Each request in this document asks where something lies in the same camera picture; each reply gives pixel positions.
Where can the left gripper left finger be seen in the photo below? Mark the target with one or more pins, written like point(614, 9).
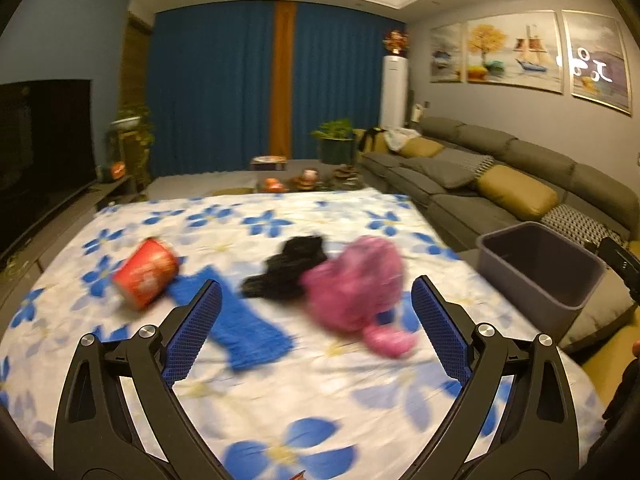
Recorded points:
point(95, 436)

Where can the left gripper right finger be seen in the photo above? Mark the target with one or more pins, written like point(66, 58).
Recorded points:
point(537, 436)

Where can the blue foam net sleeve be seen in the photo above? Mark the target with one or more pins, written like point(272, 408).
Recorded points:
point(250, 341)

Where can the grey plastic trash bin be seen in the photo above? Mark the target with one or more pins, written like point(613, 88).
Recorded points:
point(546, 276)

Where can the grey beige cushion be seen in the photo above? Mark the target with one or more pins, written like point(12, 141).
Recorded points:
point(609, 308)

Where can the patterned cushion near bin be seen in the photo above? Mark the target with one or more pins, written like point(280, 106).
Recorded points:
point(579, 227)

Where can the large mustard corner cushion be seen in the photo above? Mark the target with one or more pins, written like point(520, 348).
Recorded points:
point(606, 361)

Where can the mustard cushion near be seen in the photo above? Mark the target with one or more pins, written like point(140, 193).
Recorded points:
point(523, 196)

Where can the red paper cup far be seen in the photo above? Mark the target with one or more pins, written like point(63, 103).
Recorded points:
point(146, 273)

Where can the grey sectional sofa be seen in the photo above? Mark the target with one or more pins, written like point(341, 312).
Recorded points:
point(460, 216)

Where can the black white patterned cushion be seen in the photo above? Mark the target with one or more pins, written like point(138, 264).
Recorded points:
point(478, 164)

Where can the grey tv cabinet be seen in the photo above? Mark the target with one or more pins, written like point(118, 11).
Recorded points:
point(22, 267)

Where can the purple sky painting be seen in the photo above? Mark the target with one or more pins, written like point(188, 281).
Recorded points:
point(597, 60)

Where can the blue floral tablecloth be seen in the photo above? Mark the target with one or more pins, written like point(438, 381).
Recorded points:
point(328, 409)

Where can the pink translucent plastic bag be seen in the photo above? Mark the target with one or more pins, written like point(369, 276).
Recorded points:
point(345, 294)

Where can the small black plastic bag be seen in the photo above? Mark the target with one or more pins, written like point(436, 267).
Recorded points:
point(281, 279)

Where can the mustard cushion far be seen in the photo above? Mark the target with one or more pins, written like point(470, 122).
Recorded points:
point(420, 147)

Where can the sailboat tree painting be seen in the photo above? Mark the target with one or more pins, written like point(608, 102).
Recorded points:
point(516, 50)

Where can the orange speaker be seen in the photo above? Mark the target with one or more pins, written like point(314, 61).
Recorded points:
point(117, 170)

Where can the white clothes on sofa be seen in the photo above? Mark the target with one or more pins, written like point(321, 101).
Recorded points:
point(397, 138)

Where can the small landscape painting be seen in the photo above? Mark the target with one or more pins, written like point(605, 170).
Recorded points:
point(446, 53)

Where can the black flat television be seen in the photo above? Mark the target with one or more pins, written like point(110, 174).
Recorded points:
point(47, 154)

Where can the plant on wooden stand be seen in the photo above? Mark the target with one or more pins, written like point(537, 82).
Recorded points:
point(130, 140)

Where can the white standing air conditioner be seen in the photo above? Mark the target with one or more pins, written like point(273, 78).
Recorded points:
point(394, 92)

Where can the gift box on table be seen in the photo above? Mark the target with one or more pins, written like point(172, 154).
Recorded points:
point(268, 163)

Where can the dark coffee table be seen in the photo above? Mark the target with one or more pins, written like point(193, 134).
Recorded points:
point(301, 175)

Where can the green potted plant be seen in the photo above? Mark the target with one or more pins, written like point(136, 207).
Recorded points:
point(336, 142)

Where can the flower bouquet decoration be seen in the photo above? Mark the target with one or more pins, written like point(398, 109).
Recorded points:
point(396, 43)

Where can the blue curtains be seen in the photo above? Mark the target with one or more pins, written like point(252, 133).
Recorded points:
point(209, 80)

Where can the orange curtain strip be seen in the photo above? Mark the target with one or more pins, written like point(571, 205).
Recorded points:
point(281, 89)

